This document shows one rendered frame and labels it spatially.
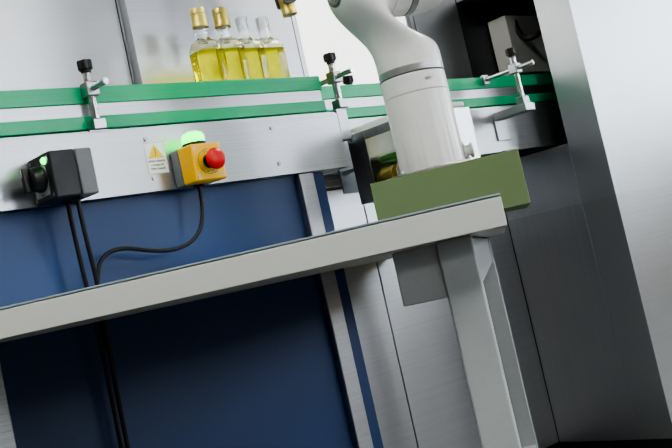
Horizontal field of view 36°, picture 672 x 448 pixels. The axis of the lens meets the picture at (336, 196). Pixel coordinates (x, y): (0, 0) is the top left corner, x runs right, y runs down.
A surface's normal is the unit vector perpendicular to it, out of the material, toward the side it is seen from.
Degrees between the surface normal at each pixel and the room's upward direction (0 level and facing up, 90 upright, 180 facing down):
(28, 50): 90
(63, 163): 90
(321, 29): 90
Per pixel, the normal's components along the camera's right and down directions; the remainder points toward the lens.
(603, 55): 0.65, -0.20
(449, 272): -0.16, -0.04
